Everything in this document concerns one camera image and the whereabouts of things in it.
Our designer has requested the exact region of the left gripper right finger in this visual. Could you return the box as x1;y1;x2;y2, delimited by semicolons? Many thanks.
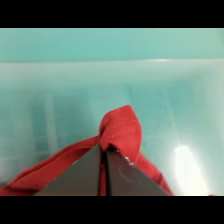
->
105;147;169;197

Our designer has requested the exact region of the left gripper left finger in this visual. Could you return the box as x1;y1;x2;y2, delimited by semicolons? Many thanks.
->
34;142;102;197

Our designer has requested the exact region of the red garment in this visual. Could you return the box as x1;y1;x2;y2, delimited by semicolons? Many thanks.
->
0;104;174;197

